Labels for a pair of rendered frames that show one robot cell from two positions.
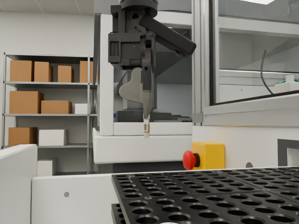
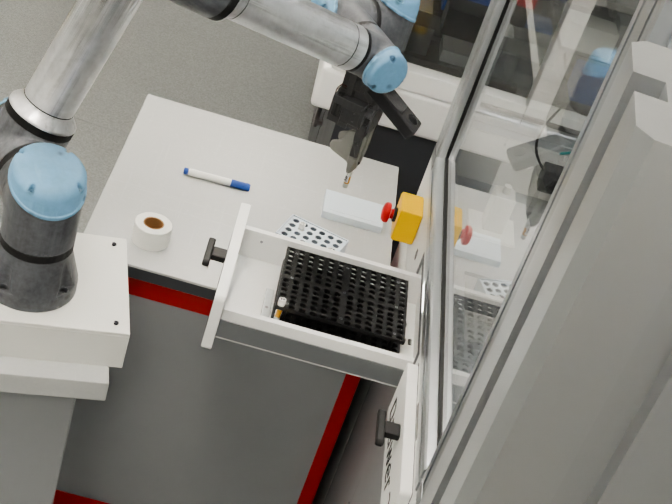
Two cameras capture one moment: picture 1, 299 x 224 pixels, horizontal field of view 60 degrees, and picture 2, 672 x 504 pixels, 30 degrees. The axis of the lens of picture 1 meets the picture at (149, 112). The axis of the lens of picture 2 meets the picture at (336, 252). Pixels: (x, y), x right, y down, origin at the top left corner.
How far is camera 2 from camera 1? 1.95 m
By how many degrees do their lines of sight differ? 37
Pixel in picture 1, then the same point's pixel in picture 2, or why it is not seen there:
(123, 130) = not seen: hidden behind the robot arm
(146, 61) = (358, 138)
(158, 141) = (423, 106)
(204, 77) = (450, 125)
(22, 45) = not seen: outside the picture
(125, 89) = (336, 144)
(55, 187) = (256, 236)
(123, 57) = (342, 118)
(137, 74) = (350, 136)
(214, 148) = (409, 216)
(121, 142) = not seen: hidden behind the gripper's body
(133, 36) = (355, 107)
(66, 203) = (260, 245)
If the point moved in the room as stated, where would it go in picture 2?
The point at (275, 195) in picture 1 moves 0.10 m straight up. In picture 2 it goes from (342, 296) to (359, 250)
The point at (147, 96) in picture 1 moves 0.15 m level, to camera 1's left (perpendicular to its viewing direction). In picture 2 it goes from (352, 161) to (277, 130)
